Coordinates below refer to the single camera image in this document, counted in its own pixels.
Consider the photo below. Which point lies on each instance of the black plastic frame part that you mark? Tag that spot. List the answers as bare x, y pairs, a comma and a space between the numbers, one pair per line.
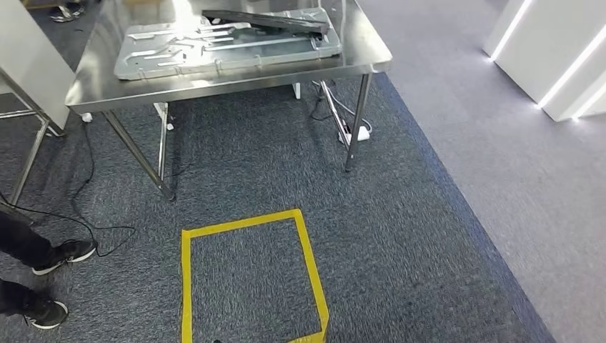
265, 20

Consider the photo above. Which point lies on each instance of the stainless steel workbench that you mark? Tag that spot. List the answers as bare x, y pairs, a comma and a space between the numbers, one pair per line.
360, 52

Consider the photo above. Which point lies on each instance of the white power strip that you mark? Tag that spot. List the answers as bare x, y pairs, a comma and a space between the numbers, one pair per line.
362, 134

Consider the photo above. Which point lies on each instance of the grey stamped metal panel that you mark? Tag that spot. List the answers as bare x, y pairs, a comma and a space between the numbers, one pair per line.
236, 59

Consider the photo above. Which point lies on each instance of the yellow floor tape outline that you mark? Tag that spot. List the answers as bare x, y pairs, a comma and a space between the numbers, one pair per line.
185, 284

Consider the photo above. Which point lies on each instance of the person's left shoe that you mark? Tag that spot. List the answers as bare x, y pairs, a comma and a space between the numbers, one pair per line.
71, 251

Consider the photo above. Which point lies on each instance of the person's shoe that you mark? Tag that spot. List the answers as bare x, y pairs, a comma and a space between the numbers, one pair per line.
45, 312
71, 251

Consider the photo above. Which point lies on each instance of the white counter block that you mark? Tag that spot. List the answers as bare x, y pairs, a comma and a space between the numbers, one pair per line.
544, 47

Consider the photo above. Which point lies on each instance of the steel side table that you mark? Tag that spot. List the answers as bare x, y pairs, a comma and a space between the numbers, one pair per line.
28, 161

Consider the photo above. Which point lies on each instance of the chrome stanchion base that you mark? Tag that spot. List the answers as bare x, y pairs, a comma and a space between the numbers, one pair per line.
66, 12

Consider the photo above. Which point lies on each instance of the person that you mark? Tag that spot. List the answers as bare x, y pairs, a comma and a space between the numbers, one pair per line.
19, 241

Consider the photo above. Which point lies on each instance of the person's right shoe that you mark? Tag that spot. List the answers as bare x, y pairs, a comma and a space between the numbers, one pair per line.
45, 312

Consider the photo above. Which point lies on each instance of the white cabinet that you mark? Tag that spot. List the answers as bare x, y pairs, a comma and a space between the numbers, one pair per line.
28, 61

